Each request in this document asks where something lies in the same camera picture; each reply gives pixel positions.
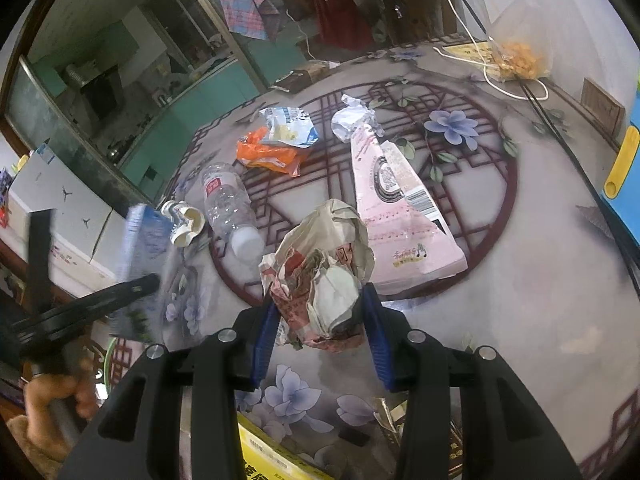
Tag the plaid hanging cloth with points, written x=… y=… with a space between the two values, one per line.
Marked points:
x=254 y=19

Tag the brown paper bag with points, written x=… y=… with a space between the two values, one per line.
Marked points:
x=315 y=278

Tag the brown packet on table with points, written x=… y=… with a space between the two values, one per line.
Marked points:
x=304 y=76

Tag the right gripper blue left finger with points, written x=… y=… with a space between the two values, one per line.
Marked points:
x=264 y=340

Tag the pink paper bag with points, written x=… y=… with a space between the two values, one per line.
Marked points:
x=410 y=239

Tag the yellow printed box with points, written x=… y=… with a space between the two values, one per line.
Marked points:
x=264 y=458

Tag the clear plastic water bottle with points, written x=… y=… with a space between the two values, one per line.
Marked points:
x=229 y=211

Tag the clear bag of yellow snacks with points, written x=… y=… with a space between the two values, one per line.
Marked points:
x=519 y=41

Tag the red hanging garment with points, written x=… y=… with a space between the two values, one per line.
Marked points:
x=342 y=25

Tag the small wooden block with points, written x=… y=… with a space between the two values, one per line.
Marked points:
x=606 y=111

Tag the orange snack wrapper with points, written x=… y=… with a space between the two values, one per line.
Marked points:
x=280 y=158

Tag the green rimmed red basin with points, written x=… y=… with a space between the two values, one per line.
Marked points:
x=107 y=364

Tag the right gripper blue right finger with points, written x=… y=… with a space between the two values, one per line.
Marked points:
x=380 y=336

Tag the black range hood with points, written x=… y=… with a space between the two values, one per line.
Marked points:
x=94 y=94

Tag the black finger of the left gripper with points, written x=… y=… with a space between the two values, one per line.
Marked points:
x=42 y=336

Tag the blue white snack bag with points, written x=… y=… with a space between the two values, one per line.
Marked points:
x=288 y=126

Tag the teal kitchen cabinets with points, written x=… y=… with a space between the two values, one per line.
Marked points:
x=155 y=155

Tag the blue yellow plastic toy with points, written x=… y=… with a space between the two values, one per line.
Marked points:
x=621 y=189

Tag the blue white carton box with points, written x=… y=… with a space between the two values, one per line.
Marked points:
x=145 y=249

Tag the crumpled white wrapper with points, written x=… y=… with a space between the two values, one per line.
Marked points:
x=354 y=114

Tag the white refrigerator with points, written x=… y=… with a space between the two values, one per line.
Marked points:
x=86 y=233

